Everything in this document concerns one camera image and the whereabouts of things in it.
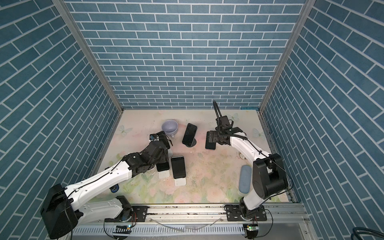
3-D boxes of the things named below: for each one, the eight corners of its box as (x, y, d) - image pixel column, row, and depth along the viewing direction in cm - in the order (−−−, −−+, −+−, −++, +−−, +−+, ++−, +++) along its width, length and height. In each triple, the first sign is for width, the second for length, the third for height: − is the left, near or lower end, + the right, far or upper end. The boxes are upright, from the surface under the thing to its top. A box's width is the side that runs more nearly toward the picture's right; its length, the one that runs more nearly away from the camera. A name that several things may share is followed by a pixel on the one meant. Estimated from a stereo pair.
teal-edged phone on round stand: (182, 145, 101) (181, 134, 91) (189, 134, 107) (188, 122, 97) (191, 149, 100) (191, 137, 89) (197, 137, 106) (197, 125, 95)
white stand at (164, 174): (158, 178, 87) (157, 176, 84) (158, 174, 89) (157, 171, 86) (169, 177, 88) (169, 174, 85) (169, 172, 90) (168, 170, 87)
